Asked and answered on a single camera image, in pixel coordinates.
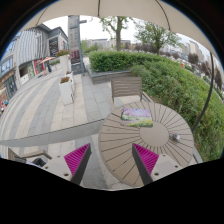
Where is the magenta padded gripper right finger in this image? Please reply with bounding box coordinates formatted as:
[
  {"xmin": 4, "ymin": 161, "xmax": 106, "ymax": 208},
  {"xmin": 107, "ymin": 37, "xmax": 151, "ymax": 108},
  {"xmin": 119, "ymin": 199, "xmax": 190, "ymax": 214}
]
[{"xmin": 131, "ymin": 143, "xmax": 184, "ymax": 186}]

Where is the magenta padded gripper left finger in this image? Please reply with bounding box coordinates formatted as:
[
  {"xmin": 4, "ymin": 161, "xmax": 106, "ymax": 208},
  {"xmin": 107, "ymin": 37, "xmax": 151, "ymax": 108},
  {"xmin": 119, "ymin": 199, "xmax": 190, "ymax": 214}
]
[{"xmin": 42, "ymin": 143, "xmax": 93, "ymax": 186}]

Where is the floral painted mouse pad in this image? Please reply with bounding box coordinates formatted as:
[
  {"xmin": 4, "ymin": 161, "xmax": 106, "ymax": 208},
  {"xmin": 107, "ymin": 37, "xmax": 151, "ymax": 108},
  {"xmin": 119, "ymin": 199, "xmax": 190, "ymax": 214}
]
[{"xmin": 120, "ymin": 108, "xmax": 153, "ymax": 127}]

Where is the round slatted wooden table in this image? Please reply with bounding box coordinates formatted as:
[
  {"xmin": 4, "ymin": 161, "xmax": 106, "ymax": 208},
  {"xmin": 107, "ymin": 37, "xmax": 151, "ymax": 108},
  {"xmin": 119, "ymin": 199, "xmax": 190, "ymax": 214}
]
[{"xmin": 99, "ymin": 102, "xmax": 194, "ymax": 187}]

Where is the patio chair at left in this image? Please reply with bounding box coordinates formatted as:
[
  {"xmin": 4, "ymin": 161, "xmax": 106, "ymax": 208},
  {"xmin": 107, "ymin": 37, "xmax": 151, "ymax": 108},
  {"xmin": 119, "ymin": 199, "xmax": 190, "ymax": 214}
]
[{"xmin": 7, "ymin": 148, "xmax": 51, "ymax": 167}]

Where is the curved black umbrella pole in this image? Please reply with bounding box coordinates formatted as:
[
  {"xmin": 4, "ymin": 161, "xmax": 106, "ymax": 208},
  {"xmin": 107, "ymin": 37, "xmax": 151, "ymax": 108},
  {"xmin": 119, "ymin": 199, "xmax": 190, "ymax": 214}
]
[{"xmin": 191, "ymin": 50, "xmax": 215, "ymax": 133}]

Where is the near white planter box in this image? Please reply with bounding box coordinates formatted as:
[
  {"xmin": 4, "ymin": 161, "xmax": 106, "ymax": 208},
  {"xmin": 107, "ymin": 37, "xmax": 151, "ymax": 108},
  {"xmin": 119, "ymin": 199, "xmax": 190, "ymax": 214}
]
[{"xmin": 59, "ymin": 76, "xmax": 73, "ymax": 105}]

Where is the white planter box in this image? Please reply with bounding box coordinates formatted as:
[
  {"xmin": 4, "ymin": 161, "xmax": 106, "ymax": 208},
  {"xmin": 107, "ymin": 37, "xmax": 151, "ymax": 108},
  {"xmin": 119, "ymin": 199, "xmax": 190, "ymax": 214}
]
[
  {"xmin": 59, "ymin": 76, "xmax": 73, "ymax": 105},
  {"xmin": 65, "ymin": 71, "xmax": 75, "ymax": 94}
]

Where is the brown slatted patio chair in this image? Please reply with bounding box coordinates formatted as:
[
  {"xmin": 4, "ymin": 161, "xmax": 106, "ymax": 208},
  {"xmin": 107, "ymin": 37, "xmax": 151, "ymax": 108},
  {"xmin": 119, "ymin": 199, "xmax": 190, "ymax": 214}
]
[{"xmin": 109, "ymin": 77, "xmax": 152, "ymax": 110}]

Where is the trimmed green hedge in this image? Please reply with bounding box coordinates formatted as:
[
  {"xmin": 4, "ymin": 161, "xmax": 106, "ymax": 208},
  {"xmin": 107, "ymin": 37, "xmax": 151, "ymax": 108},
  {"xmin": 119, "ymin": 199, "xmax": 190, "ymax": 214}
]
[{"xmin": 89, "ymin": 51, "xmax": 224, "ymax": 161}]

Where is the far white planter box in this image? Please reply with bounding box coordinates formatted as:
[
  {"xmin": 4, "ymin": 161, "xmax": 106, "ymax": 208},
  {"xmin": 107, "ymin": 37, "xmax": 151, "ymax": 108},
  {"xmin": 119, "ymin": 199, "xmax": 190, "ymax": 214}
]
[{"xmin": 65, "ymin": 71, "xmax": 75, "ymax": 94}]

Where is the tall white round planter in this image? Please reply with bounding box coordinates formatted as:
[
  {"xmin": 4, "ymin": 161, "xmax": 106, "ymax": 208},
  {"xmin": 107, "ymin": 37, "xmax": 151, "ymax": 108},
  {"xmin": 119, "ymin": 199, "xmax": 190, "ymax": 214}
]
[{"xmin": 56, "ymin": 50, "xmax": 69, "ymax": 74}]

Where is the tall grey stone pillar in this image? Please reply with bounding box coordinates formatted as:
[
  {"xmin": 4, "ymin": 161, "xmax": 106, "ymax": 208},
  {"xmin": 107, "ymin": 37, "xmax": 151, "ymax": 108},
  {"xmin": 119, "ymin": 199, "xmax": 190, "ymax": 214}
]
[{"xmin": 68, "ymin": 15, "xmax": 85, "ymax": 75}]

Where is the beige patio umbrella canopy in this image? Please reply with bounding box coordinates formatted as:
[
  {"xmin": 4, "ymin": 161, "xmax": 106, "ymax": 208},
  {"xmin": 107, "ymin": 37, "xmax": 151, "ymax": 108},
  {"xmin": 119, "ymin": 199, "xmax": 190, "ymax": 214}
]
[{"xmin": 22, "ymin": 0, "xmax": 217, "ymax": 56}]

